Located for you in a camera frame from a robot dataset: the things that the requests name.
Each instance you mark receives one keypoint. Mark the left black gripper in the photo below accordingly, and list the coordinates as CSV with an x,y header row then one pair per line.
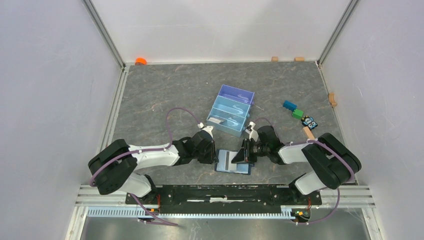
x,y
211,159

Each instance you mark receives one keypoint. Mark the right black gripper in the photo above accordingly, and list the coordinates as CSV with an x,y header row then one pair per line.
x,y
244,154

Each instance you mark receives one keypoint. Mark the blue purple three-bin tray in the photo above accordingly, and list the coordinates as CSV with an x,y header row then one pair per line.
x,y
232,104

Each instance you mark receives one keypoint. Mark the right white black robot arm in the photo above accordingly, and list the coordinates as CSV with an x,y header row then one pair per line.
x,y
332,163

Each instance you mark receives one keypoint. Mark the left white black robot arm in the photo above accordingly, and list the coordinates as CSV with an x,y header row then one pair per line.
x,y
114,168

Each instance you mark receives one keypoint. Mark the grey cards in tray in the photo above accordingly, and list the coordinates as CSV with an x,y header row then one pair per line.
x,y
216,120

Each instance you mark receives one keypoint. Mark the blue toy brick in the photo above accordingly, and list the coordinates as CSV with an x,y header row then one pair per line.
x,y
289,105

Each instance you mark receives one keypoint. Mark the green toy brick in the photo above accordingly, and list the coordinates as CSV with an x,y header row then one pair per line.
x,y
297,114

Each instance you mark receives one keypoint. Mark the wooden stick block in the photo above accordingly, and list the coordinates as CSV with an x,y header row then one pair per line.
x,y
308,133

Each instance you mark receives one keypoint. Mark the black owl pattern block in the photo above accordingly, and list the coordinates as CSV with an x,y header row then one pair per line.
x,y
309,122

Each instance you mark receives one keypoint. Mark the orange round cap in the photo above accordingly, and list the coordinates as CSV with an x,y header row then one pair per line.
x,y
140,61

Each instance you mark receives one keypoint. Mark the curved wooden piece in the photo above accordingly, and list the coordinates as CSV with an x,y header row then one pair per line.
x,y
332,99

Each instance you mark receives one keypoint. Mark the small wooden block right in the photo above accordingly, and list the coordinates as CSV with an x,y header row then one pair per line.
x,y
299,59

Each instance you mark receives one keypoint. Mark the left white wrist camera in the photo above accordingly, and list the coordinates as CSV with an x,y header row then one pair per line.
x,y
205,131

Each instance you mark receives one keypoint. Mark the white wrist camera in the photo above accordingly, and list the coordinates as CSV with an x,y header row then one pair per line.
x,y
205,131
252,133

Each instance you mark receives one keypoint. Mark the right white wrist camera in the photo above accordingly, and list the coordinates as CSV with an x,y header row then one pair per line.
x,y
252,133

